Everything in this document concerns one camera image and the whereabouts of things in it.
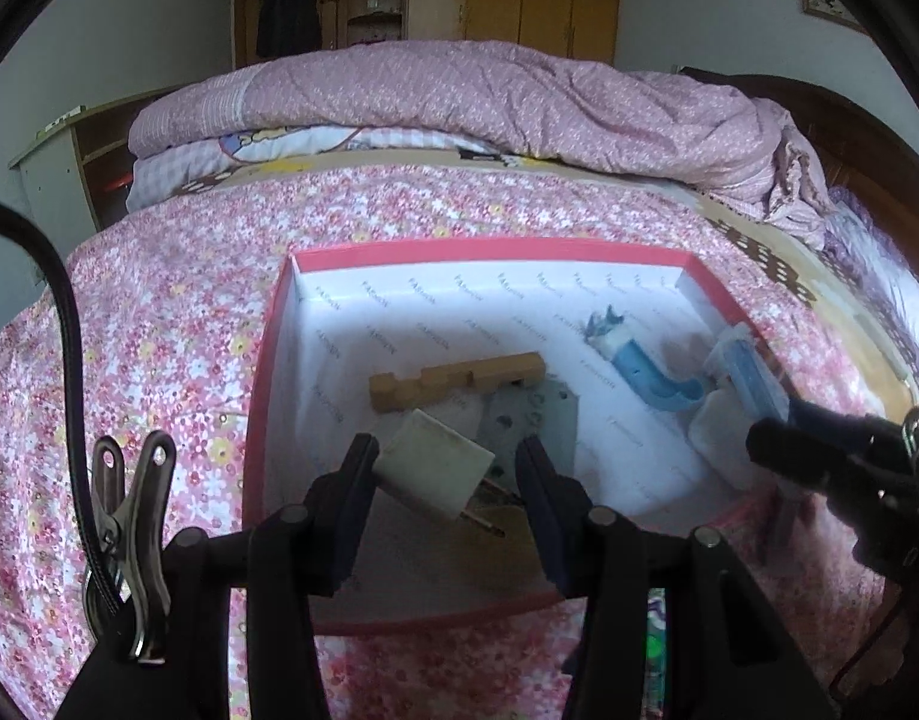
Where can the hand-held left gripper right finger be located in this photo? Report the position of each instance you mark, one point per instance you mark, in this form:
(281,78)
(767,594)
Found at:
(549,532)

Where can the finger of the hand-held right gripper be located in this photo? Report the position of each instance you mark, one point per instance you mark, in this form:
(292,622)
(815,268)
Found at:
(789,450)
(812,412)

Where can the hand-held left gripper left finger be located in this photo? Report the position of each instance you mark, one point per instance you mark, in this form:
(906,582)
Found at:
(351,517)

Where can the white plug adapter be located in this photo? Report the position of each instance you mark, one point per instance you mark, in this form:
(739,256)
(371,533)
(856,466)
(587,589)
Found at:
(437,465)

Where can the grey metal plate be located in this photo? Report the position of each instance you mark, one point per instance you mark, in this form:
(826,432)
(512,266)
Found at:
(549,412)

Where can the wooden block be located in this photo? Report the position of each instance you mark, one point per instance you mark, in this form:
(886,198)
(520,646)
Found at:
(399,394)

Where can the pink cardboard box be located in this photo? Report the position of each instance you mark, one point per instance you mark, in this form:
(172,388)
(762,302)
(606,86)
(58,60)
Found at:
(339,330)

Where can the purple ruffled pillow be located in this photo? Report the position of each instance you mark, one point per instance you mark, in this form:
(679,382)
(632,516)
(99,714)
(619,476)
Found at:
(879,270)

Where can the brown patterned blanket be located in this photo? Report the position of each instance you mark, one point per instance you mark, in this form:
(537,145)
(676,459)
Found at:
(767,255)

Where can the metal spring clip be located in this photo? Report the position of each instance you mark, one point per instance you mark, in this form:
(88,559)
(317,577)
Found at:
(133,540)

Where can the dark wooden headboard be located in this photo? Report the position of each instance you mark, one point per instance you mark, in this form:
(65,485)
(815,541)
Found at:
(864,135)

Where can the pink floral bedsheet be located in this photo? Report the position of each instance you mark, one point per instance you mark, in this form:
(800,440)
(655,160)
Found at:
(167,300)

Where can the cartoon print blanket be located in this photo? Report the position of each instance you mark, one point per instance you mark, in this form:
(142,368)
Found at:
(279,146)

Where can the pink quilt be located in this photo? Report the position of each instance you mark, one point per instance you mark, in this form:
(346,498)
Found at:
(504,105)

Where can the white side desk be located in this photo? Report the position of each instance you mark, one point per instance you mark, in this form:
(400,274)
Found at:
(54,172)

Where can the dark hanging coat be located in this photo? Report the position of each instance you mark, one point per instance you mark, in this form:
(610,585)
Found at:
(287,15)

